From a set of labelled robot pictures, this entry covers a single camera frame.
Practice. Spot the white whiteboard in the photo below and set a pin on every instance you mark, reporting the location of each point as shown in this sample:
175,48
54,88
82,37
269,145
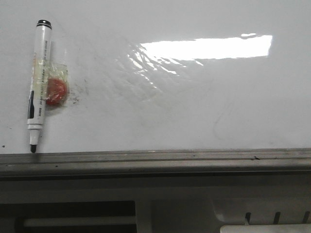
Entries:
162,74

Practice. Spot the grey aluminium whiteboard frame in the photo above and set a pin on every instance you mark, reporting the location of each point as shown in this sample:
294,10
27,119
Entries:
146,162

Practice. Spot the white black whiteboard marker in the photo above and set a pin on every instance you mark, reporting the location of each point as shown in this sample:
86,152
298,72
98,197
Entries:
39,82

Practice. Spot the red round magnet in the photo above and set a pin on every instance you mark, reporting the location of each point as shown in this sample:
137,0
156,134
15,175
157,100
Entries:
56,92

